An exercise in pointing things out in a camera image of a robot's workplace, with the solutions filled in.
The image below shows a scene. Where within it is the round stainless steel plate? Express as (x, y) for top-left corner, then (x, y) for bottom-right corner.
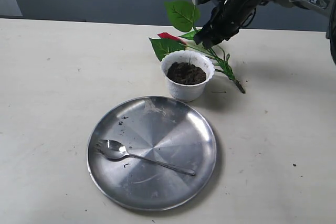
(87, 96), (217, 211)

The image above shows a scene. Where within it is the red artificial anthurium flower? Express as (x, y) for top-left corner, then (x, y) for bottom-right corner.
(149, 0), (245, 93)

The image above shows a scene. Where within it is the white cup with soil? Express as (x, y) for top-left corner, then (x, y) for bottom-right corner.
(160, 50), (215, 102)

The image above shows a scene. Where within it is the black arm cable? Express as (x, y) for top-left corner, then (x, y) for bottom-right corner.
(236, 0), (276, 29)

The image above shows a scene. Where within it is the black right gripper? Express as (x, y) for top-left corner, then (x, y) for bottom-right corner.
(192, 0), (256, 49)

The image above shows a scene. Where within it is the dark soil in pot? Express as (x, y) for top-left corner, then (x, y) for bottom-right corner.
(167, 62), (207, 86)

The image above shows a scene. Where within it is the stainless steel spork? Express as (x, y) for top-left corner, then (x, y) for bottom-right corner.
(95, 140), (196, 176)

